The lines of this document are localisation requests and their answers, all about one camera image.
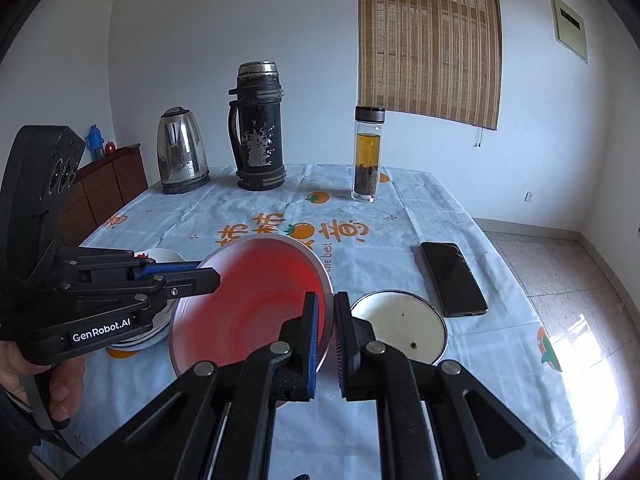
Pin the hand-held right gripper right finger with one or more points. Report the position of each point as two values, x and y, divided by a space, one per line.
341 345

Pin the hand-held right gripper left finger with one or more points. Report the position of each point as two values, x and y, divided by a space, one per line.
312 340

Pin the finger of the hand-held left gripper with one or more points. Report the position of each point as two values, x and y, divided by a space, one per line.
165 269
195 281

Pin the small red flower plate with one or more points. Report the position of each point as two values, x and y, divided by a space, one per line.
165 256

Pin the red plastic bowl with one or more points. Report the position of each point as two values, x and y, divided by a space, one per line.
250 300

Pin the large pink floral plate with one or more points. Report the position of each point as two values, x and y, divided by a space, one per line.
150 332

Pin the person's left hand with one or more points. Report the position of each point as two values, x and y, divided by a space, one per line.
65 390

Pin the white enamel dish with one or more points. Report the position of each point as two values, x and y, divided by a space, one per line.
400 325

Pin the brown wooden cabinet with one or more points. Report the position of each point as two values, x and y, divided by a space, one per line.
110 185

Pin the blue thermos bottle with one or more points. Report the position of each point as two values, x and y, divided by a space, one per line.
95 145

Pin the small red ornament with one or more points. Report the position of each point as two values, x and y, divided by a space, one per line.
109 150

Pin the stainless steel electric kettle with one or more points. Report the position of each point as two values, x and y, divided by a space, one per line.
182 155

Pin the black smartphone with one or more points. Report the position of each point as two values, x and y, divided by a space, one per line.
452 280

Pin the worn black thermos flask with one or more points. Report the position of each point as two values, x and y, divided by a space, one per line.
260 130

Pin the glass tea bottle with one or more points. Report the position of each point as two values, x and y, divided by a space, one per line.
367 160

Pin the bamboo window blind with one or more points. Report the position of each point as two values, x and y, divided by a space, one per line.
430 40

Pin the pale green wall panel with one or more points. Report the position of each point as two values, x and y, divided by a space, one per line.
570 25

